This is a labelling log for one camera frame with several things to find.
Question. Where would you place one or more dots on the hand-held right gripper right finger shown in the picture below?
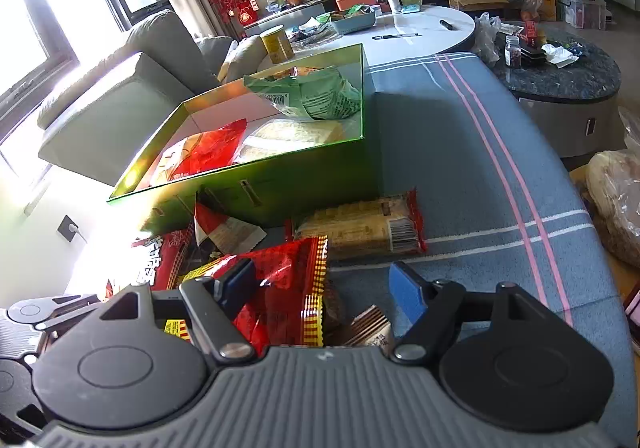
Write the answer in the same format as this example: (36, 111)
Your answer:
(407, 293)

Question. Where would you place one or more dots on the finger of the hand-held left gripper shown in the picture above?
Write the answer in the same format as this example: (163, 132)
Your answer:
(75, 309)

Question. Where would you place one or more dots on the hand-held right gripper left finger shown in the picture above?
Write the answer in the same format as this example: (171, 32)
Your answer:
(235, 284)

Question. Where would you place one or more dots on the red yellow striped-edge snack packet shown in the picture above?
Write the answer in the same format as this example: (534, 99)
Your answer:
(285, 288)

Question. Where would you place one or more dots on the brown bread chip packet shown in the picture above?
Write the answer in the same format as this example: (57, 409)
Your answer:
(367, 328)

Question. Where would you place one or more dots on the pale biscuit packet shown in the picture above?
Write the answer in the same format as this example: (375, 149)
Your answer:
(355, 228)
(290, 138)

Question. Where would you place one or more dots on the green box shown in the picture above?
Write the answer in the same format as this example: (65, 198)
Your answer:
(300, 178)

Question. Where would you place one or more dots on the red round bread packet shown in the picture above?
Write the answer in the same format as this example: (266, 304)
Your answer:
(210, 148)

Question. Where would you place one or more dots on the green snack packet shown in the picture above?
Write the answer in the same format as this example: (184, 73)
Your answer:
(310, 96)

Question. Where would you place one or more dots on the clear plastic bag of snacks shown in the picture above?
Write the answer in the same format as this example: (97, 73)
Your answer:
(617, 198)

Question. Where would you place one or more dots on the red white snack packet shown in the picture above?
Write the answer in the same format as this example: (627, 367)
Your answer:
(225, 228)

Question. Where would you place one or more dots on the red packet with black print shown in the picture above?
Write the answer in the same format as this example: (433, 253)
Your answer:
(160, 260)

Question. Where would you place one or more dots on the blue striped tablecloth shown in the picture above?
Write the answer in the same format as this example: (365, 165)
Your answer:
(475, 168)

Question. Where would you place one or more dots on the beige armchair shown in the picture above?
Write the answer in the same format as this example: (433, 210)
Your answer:
(125, 98)

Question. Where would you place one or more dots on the pale yellow cushion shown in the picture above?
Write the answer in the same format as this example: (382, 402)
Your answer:
(240, 56)

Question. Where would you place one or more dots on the yellow can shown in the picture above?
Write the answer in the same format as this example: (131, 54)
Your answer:
(276, 46)

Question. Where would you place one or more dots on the white oval table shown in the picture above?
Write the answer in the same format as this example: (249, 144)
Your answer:
(425, 48)

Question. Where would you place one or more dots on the pen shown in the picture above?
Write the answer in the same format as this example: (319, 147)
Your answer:
(397, 36)

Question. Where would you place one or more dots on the dark marble round table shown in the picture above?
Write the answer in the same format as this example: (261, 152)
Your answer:
(565, 88)

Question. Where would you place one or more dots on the jar with dark lid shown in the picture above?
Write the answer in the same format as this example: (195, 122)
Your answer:
(512, 53)

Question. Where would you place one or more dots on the white plastic bag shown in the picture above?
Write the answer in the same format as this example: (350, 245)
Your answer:
(486, 38)

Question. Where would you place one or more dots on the red ornament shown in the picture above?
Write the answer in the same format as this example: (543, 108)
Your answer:
(246, 13)

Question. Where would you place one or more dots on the black marker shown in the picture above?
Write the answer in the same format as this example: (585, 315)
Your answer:
(446, 25)

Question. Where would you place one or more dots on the large bright window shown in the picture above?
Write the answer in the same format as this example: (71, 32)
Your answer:
(25, 38)

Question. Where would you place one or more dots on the blue basket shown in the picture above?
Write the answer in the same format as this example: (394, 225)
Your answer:
(355, 22)

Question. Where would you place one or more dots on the white tissue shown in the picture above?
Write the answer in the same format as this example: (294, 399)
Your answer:
(560, 54)

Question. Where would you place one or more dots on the small white cylinder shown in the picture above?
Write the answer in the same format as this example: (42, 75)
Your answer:
(395, 5)

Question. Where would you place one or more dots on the orange box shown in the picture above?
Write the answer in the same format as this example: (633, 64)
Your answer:
(352, 2)

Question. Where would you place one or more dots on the clear storage bin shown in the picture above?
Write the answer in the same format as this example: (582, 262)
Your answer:
(582, 11)

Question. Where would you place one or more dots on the dark wall socket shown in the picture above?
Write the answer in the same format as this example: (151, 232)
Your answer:
(68, 228)

